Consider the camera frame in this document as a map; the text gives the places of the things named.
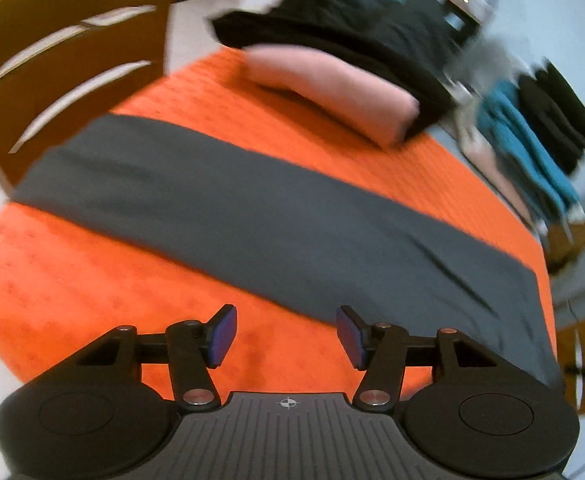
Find stack of black clothes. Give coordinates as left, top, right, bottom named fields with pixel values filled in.
left=515, top=60, right=585, bottom=176

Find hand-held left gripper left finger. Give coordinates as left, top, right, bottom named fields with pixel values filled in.
left=47, top=304, right=238, bottom=413

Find pale pink folded garment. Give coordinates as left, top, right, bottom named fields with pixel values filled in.
left=455, top=110, right=548, bottom=236

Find black fleece garment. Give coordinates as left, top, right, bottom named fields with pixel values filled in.
left=207, top=10, right=458, bottom=141

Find dark grey folded pants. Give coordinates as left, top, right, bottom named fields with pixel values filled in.
left=267, top=0, right=453, bottom=61

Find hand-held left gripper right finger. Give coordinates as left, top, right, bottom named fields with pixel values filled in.
left=336, top=305, right=518, bottom=413

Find grey sweatshirt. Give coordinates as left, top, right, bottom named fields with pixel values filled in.
left=10, top=114, right=565, bottom=391

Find teal knitted sweater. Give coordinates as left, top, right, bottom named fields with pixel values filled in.
left=475, top=80, right=580, bottom=221

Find brown cardboard box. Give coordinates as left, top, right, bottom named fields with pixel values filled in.
left=542, top=220, right=585, bottom=271

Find orange flower-pattern mat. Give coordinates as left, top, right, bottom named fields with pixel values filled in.
left=0, top=47, right=558, bottom=396

